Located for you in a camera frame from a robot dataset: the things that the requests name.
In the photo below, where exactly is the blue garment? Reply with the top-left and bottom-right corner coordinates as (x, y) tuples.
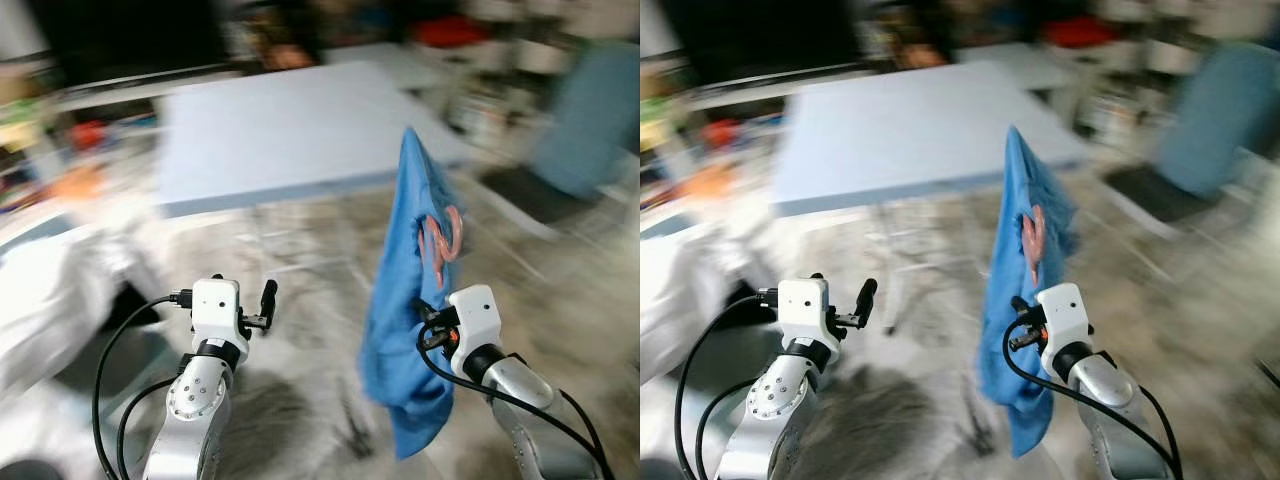
(977, 125), (1083, 459)
(358, 126), (467, 461)

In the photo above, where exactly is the pink clothes hanger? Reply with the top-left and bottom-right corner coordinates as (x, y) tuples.
(417, 205), (464, 291)
(1019, 204), (1048, 289)

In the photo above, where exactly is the white folding chair dark seat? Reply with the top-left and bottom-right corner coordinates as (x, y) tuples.
(1100, 40), (1280, 241)
(478, 40), (641, 243)

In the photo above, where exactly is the large white plastic table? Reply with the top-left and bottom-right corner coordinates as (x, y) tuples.
(768, 60), (1093, 219)
(153, 60), (473, 219)

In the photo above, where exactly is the blue chair cushion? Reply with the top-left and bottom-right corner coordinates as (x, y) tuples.
(530, 42), (641, 199)
(1160, 42), (1280, 199)

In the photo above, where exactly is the small white side table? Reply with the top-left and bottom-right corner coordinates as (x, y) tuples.
(958, 42), (1076, 93)
(328, 42), (446, 93)

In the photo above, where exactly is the black flat television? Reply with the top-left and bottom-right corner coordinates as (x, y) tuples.
(658, 0), (863, 86)
(28, 0), (233, 93)

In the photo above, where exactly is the red folded cloth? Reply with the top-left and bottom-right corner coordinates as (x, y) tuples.
(413, 14), (493, 51)
(1040, 14), (1119, 51)

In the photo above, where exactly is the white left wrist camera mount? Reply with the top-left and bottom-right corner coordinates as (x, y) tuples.
(190, 278), (244, 346)
(775, 277), (830, 343)

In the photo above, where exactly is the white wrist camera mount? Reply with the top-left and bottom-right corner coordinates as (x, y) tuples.
(775, 277), (830, 343)
(447, 285), (504, 353)
(190, 278), (244, 346)
(1035, 283), (1092, 351)

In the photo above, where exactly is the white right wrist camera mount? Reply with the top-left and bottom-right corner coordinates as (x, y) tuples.
(447, 285), (504, 353)
(1035, 283), (1092, 351)

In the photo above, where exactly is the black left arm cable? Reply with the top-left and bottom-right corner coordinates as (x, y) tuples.
(694, 375), (763, 480)
(92, 292), (196, 480)
(115, 375), (183, 480)
(672, 292), (779, 480)

